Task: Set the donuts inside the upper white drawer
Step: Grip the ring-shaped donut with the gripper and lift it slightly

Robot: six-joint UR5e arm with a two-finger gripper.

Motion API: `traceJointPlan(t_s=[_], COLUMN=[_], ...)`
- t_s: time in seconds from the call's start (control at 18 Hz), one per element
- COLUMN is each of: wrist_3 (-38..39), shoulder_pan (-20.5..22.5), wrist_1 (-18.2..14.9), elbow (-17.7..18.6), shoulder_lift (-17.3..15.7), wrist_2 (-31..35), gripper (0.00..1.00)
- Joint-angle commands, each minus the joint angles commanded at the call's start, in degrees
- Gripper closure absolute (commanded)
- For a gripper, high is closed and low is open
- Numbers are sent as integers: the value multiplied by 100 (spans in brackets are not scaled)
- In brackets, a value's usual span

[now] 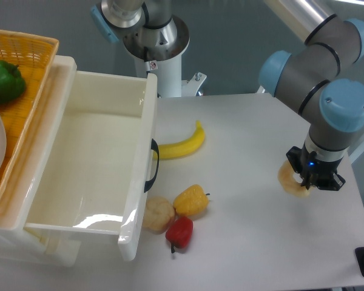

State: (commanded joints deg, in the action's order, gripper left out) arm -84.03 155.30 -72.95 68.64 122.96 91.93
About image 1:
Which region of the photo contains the glazed ring donut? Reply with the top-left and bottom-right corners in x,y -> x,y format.
277,160 -> 311,198

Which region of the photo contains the white upper drawer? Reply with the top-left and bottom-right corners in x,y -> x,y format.
25,72 -> 158,261

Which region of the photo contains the black drawer handle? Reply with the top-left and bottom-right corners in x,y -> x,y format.
144,138 -> 160,193

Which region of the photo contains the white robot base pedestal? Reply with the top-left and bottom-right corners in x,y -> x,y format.
123,15 -> 207,98

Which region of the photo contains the green bell pepper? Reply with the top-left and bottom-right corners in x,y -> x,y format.
0,60 -> 26,105

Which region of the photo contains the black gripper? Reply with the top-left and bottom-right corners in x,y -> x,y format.
286,146 -> 345,191

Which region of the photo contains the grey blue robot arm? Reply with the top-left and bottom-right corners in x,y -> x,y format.
90,1 -> 364,191

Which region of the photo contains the yellow banana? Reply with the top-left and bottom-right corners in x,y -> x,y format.
152,120 -> 206,160

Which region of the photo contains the yellow bell pepper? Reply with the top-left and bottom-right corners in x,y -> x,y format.
173,184 -> 210,216

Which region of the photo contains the beige bread bun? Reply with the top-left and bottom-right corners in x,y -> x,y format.
142,196 -> 175,232

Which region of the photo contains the white drawer cabinet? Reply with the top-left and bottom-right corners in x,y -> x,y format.
0,56 -> 80,267

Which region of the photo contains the red bell pepper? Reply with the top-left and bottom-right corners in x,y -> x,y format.
165,216 -> 194,253

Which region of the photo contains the orange woven basket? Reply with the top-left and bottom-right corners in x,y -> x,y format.
0,30 -> 59,199

